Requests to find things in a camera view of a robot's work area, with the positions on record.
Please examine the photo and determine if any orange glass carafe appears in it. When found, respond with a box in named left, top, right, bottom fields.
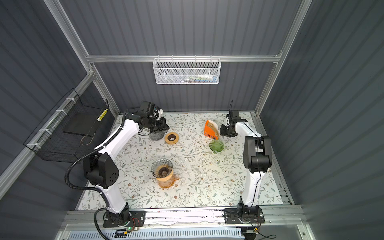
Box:
left=157, top=174, right=180, bottom=189

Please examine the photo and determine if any grey glass dripper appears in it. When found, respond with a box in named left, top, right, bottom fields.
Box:
left=151, top=159, right=174, bottom=182

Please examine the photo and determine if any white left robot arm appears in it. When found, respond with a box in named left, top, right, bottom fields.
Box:
left=83, top=101, right=170, bottom=215

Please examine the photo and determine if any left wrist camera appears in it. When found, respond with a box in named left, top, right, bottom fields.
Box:
left=152, top=106, right=163, bottom=120

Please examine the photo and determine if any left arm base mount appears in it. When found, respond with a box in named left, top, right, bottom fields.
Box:
left=103, top=204, right=147, bottom=228

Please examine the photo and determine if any black flat pad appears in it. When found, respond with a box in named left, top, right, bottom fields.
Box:
left=63, top=113, right=101, bottom=137

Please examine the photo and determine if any orange coffee filter box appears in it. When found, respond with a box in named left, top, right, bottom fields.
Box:
left=204, top=120, right=220, bottom=140

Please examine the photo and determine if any black corrugated cable conduit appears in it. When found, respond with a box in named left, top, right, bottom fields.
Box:
left=64, top=107, right=142, bottom=240

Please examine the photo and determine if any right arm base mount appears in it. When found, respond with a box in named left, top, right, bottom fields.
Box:
left=222, top=205, right=265, bottom=225

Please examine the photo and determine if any white wire basket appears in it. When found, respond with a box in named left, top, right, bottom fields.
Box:
left=153, top=58, right=222, bottom=85

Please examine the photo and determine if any green glass dripper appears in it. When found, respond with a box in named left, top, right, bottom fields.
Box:
left=209, top=140, right=225, bottom=154

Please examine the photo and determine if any black wire basket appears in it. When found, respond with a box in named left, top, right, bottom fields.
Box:
left=24, top=90, right=114, bottom=163

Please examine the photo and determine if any yellow marker pen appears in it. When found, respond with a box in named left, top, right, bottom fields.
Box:
left=97, top=108, right=109, bottom=122

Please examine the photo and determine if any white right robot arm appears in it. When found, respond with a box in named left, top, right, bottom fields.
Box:
left=220, top=110, right=272, bottom=208

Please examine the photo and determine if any grey glass carafe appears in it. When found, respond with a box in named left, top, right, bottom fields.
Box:
left=149, top=131, right=165, bottom=141

